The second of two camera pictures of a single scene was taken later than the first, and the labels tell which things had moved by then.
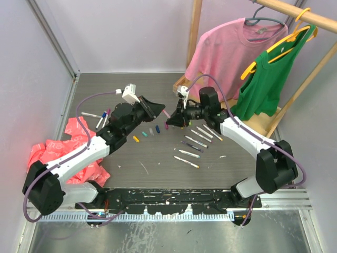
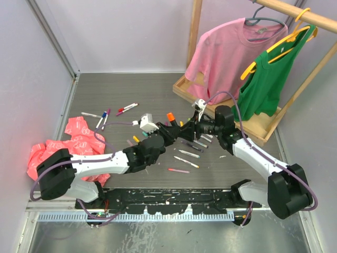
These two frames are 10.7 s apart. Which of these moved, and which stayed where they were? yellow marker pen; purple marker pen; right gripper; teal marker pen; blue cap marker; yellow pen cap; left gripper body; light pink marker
Moved: right gripper; light pink marker; left gripper body
Stayed: teal marker pen; blue cap marker; yellow marker pen; yellow pen cap; purple marker pen
